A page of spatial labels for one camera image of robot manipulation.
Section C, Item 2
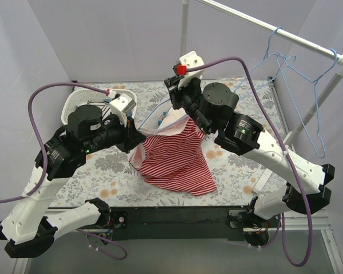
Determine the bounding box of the purple cable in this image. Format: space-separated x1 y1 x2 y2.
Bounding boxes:
185 57 313 268
0 82 128 261

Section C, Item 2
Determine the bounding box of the white rectangular laundry basket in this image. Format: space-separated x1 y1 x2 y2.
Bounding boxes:
138 99 172 133

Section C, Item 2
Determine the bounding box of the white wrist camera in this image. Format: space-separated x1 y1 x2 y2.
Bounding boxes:
109 94 137 127
173 51 205 89

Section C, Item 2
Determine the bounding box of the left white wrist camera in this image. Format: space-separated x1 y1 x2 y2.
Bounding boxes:
109 94 137 127

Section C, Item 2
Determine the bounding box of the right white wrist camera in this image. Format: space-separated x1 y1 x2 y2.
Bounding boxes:
173 51 205 89

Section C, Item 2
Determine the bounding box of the white oval laundry basket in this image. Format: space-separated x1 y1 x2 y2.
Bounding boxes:
61 88 137 124

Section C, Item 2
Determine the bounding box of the floral patterned table mat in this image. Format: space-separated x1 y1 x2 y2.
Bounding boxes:
51 80 286 207

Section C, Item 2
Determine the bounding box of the cream white garment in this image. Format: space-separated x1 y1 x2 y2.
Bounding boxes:
159 109 186 129

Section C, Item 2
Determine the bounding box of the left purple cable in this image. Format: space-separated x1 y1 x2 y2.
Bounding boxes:
0 82 128 261

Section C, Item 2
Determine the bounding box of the silver white clothes rack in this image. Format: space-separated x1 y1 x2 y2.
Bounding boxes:
180 0 343 194

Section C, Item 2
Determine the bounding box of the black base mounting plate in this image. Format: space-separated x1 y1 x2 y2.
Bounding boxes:
87 206 278 245

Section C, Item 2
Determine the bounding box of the black white striped garment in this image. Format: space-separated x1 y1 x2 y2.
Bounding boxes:
87 100 111 119

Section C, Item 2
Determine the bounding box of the light blue hanger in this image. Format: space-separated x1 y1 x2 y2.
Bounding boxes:
250 26 297 91
276 53 337 159
138 100 189 136

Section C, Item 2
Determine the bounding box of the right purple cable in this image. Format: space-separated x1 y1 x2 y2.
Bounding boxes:
185 57 313 268

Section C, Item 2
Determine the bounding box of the red white striped tank top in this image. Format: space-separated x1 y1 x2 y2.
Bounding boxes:
129 118 217 196

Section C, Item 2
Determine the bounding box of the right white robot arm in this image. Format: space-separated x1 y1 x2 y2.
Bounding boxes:
164 76 335 227

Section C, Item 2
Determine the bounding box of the colourful blue orange garment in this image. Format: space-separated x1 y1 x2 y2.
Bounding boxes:
157 111 167 126

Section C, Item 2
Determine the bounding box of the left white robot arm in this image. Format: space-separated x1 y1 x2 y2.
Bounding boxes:
0 105 146 259

